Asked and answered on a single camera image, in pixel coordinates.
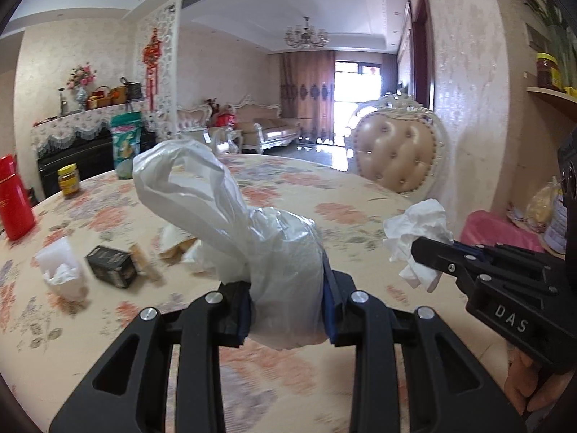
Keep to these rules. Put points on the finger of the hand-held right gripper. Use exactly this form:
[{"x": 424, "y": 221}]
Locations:
[
  {"x": 437, "y": 257},
  {"x": 473, "y": 251}
]

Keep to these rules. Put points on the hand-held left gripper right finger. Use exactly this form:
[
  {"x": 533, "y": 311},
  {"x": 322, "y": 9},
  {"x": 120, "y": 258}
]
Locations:
[{"x": 330, "y": 306}]

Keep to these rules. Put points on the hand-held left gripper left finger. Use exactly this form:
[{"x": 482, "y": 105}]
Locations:
[{"x": 242, "y": 320}]

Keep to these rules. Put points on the pink-lined trash bin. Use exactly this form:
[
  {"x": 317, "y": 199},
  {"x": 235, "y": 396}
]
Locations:
[{"x": 496, "y": 230}]

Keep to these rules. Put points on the white tissue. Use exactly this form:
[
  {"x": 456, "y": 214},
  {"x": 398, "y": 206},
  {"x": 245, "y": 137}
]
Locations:
[{"x": 419, "y": 221}]

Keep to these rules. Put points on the white plastic bag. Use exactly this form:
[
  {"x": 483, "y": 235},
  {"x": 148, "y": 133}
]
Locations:
[{"x": 279, "y": 279}]

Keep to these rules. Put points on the black cardboard box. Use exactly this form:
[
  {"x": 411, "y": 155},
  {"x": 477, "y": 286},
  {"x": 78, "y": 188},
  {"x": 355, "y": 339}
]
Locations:
[{"x": 110, "y": 266}]

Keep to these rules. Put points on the white foam sheet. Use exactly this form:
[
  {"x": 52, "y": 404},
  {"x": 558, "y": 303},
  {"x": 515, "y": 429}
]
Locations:
[{"x": 61, "y": 266}]

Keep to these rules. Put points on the person's right hand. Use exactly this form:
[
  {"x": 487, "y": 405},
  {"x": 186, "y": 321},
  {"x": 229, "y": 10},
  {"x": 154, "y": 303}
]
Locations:
[{"x": 525, "y": 383}]

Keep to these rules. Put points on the clear bag of food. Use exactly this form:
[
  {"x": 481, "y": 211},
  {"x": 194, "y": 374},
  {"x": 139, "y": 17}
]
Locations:
[{"x": 536, "y": 209}]

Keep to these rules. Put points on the yellow-lid tin can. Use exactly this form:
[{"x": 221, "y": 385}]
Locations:
[{"x": 555, "y": 230}]

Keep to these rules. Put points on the beige paper packet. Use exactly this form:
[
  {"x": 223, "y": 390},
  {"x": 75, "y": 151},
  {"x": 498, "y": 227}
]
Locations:
[{"x": 178, "y": 248}]

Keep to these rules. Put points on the beige tufted dining chair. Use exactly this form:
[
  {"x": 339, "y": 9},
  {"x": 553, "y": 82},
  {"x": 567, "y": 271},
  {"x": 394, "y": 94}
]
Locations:
[{"x": 396, "y": 153}]

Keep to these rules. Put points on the tan cardboard piece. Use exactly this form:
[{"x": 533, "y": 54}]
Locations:
[{"x": 146, "y": 261}]

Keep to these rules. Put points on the wooden shelf unit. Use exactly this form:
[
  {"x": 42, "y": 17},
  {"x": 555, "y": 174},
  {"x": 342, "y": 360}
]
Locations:
[{"x": 554, "y": 101}]

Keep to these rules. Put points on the balcony glass door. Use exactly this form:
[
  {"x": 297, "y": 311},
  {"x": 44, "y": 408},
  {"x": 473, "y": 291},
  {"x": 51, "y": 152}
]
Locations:
[{"x": 358, "y": 99}]

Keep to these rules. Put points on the cream carved sofa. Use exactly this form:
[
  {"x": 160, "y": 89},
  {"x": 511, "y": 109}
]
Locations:
[{"x": 270, "y": 126}]

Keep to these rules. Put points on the dark jar with yellow label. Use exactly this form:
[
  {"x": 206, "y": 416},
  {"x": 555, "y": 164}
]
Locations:
[{"x": 547, "y": 72}]

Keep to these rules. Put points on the red ornament on side table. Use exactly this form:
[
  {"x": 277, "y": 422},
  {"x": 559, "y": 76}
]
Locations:
[{"x": 225, "y": 119}]

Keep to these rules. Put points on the cream carved armchair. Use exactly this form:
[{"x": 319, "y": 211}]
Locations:
[{"x": 194, "y": 121}]

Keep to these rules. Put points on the brown patterned curtain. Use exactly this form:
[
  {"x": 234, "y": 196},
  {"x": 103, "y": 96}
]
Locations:
[{"x": 306, "y": 94}]

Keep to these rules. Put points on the green snack bag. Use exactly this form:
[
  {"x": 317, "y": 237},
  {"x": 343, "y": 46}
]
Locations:
[{"x": 126, "y": 144}]

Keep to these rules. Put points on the yellow-lid glass jar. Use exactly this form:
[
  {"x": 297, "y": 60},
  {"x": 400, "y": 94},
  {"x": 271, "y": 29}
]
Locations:
[{"x": 69, "y": 182}]

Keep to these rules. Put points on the black piano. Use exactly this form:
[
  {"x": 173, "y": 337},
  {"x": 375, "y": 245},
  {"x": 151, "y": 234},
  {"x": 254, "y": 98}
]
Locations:
[{"x": 85, "y": 158}]

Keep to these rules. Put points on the dark handbag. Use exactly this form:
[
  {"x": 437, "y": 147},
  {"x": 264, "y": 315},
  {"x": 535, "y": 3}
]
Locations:
[{"x": 133, "y": 91}]

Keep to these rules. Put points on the brown wicker basket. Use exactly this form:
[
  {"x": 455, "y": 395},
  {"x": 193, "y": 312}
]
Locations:
[{"x": 118, "y": 95}]

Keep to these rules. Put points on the crystal chandelier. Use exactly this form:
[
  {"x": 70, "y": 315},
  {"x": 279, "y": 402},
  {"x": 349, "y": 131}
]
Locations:
[{"x": 306, "y": 34}]

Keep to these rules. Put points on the red thermos flask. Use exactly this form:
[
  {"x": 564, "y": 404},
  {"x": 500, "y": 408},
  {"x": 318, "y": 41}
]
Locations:
[{"x": 13, "y": 198}]

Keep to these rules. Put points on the white lace cloth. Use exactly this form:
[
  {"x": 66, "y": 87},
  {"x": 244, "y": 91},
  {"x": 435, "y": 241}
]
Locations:
[{"x": 67, "y": 128}]

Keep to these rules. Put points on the white lattice screen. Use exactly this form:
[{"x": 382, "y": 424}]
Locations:
[{"x": 169, "y": 67}]

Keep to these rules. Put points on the vase of pink flowers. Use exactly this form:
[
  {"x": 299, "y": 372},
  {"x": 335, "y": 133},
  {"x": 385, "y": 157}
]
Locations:
[{"x": 82, "y": 83}]

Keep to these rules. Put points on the dark wooden door frame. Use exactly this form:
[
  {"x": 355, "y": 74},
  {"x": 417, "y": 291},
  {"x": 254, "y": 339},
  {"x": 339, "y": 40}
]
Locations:
[{"x": 423, "y": 45}]

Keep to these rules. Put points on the red knot wall ornament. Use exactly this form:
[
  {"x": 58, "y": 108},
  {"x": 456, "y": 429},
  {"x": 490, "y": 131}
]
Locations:
[{"x": 152, "y": 61}]

